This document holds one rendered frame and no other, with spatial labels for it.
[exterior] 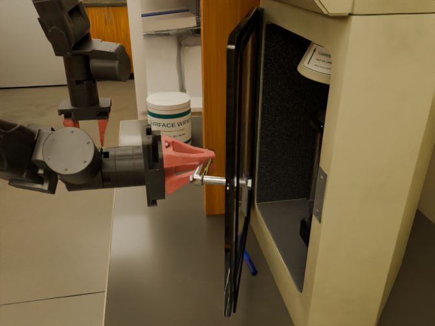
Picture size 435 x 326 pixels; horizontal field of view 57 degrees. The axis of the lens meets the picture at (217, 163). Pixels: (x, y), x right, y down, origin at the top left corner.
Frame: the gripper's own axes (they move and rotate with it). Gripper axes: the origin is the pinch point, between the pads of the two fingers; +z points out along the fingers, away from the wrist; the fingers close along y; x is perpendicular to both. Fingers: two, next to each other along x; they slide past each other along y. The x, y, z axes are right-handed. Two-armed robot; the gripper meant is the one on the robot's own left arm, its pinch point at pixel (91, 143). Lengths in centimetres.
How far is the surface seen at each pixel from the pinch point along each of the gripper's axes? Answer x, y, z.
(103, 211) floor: 142, -20, 109
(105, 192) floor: 167, -20, 109
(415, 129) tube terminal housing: -46, 42, -19
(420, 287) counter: -38, 58, 16
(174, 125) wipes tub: 26.0, 20.1, 7.1
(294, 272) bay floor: -38, 33, 8
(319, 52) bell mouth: -34, 35, -25
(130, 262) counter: -21.5, 7.1, 16.1
